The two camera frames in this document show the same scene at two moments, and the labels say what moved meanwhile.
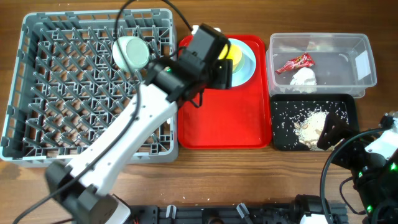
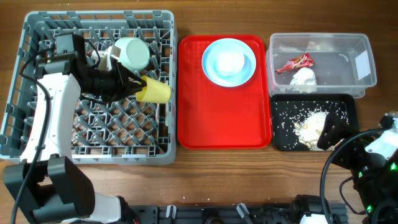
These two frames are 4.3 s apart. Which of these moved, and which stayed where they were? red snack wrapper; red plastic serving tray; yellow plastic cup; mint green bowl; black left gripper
Moved: black left gripper; yellow plastic cup
Stayed: mint green bowl; red snack wrapper; red plastic serving tray
